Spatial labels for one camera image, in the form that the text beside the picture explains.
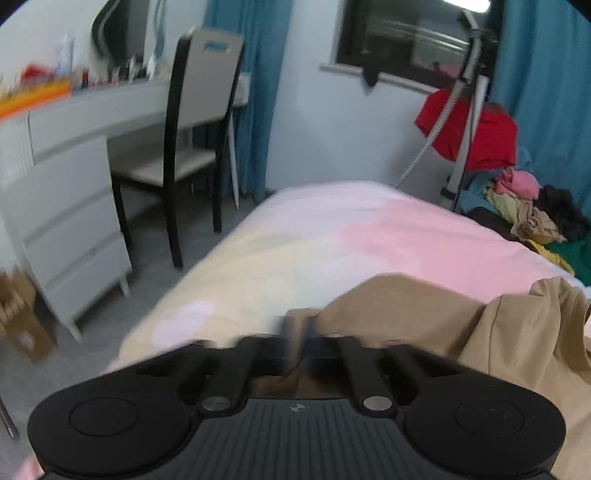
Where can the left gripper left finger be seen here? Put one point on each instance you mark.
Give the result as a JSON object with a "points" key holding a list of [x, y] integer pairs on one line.
{"points": [[252, 357]]}

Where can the black garment pile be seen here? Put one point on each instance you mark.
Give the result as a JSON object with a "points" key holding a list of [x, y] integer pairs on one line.
{"points": [[559, 205]]}

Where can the yellow garment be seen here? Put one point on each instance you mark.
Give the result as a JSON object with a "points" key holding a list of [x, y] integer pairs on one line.
{"points": [[554, 258]]}

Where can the green garment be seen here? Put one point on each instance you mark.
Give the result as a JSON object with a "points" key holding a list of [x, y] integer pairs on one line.
{"points": [[577, 255]]}

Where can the white vanity desk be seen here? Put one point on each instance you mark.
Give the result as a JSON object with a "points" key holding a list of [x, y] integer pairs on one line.
{"points": [[65, 210]]}

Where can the orange box on desk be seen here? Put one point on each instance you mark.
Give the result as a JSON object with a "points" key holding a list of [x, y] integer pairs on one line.
{"points": [[34, 97]]}

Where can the pastel rainbow bed cover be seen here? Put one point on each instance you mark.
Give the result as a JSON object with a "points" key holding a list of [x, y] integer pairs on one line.
{"points": [[305, 247]]}

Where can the white spray bottle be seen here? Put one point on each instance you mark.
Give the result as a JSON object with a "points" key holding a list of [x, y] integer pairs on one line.
{"points": [[64, 64]]}

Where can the cardboard box on floor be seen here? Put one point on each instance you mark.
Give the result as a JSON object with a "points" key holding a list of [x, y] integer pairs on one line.
{"points": [[19, 323]]}

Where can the blue curtain left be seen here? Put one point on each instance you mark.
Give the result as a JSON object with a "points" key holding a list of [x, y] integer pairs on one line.
{"points": [[263, 25]]}

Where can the blue curtain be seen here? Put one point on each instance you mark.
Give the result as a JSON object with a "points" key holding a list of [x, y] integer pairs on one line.
{"points": [[263, 25], [542, 79]]}

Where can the blue curtain right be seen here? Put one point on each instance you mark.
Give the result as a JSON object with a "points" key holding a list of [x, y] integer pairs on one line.
{"points": [[542, 79]]}

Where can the beige garment in pile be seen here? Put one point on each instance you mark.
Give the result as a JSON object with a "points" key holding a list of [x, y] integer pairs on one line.
{"points": [[535, 224]]}

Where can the black and beige chair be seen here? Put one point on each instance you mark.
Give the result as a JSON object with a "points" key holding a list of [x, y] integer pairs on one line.
{"points": [[184, 138]]}

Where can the tan hoodie with white print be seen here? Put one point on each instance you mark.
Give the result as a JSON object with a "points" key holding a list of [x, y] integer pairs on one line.
{"points": [[536, 340]]}

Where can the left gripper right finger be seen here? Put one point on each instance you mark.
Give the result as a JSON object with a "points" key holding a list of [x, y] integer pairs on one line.
{"points": [[342, 361]]}

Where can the wavy vanity mirror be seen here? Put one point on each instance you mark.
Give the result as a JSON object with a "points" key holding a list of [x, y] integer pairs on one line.
{"points": [[124, 29]]}

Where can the pink garment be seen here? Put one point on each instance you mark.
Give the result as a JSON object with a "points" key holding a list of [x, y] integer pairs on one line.
{"points": [[517, 182]]}

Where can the dark window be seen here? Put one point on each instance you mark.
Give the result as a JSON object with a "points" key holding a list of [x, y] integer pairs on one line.
{"points": [[422, 41]]}

